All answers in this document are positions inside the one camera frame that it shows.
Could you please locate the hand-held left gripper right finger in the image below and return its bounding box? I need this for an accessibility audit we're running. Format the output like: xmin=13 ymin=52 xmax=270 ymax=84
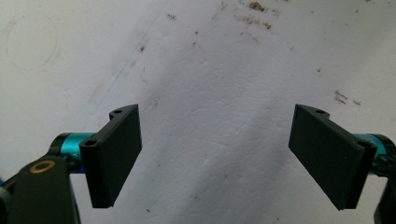
xmin=288 ymin=104 xmax=389 ymax=211

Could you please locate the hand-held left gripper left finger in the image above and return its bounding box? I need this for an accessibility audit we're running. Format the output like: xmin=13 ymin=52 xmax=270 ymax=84
xmin=47 ymin=104 xmax=143 ymax=209

